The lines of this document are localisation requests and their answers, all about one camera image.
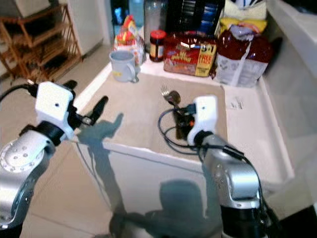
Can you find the metal spoon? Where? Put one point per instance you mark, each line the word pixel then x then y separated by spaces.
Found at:
pixel 174 96

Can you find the metal fork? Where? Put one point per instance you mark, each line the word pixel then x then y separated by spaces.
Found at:
pixel 165 92

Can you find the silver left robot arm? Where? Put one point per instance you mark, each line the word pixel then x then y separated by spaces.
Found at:
pixel 20 163

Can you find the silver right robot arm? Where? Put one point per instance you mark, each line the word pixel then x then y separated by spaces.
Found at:
pixel 240 183

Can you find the pale blue mug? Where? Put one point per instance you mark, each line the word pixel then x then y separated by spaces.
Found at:
pixel 123 66

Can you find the wooden rack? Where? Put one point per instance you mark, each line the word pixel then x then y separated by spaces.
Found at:
pixel 39 44

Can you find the red snack multipack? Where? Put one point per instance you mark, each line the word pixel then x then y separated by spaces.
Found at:
pixel 185 53

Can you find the jar with red lid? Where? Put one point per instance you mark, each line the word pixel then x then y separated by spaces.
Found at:
pixel 157 46

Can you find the colourful snack bag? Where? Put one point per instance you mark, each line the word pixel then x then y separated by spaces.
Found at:
pixel 129 37

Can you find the red and white bag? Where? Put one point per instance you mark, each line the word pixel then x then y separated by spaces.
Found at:
pixel 242 57

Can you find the grey box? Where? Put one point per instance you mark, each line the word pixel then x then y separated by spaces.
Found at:
pixel 37 6

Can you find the black striped package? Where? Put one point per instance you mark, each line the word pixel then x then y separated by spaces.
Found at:
pixel 193 15

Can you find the clear glass jar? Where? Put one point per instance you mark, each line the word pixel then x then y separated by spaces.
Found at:
pixel 155 16

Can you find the yellow bag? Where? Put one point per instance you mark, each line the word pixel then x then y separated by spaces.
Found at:
pixel 230 24

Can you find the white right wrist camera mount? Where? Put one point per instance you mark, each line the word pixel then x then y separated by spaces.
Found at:
pixel 203 116

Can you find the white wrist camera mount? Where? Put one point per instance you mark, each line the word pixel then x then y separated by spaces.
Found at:
pixel 53 104
pixel 203 116

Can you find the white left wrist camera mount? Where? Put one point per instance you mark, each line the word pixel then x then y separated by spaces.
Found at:
pixel 53 104

